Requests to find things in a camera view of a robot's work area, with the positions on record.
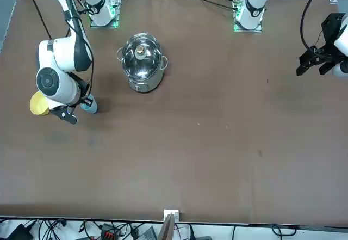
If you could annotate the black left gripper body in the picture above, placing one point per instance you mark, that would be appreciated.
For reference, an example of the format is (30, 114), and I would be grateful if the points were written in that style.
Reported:
(333, 27)

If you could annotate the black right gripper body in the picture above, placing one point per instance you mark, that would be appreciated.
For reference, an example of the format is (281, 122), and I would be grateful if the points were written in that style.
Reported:
(81, 86)

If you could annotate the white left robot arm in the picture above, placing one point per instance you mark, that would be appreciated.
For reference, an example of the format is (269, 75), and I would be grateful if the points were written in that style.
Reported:
(255, 3)

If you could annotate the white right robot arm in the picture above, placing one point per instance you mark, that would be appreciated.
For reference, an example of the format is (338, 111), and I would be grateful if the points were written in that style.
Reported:
(62, 55)

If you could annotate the blue plastic cup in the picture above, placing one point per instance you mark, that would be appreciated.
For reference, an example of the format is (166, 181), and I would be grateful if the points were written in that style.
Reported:
(92, 109)

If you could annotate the shiny pot lid with knob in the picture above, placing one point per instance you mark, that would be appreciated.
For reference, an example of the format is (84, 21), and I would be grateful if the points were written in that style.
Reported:
(141, 66)

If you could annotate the steel electric pot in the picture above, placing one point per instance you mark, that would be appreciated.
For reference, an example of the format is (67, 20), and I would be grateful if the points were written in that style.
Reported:
(146, 85)

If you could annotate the black power strip red switches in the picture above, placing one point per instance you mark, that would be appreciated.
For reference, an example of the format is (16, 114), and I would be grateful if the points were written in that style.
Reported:
(108, 233)

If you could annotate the black power adapter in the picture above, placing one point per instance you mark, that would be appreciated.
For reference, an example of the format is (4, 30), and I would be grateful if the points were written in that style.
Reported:
(19, 232)

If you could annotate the wooden board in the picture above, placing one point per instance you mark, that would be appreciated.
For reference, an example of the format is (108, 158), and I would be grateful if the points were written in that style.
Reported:
(167, 229)

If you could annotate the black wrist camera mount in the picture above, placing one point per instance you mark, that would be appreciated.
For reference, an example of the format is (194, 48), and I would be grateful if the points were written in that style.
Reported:
(66, 117)

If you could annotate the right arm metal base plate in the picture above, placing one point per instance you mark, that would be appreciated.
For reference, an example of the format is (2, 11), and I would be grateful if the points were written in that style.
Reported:
(115, 19)

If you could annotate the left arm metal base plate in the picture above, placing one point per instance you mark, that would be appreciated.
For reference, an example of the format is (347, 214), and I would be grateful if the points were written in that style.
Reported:
(236, 26)

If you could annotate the aluminium frame post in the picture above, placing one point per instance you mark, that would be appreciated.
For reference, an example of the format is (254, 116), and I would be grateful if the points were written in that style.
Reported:
(171, 213)

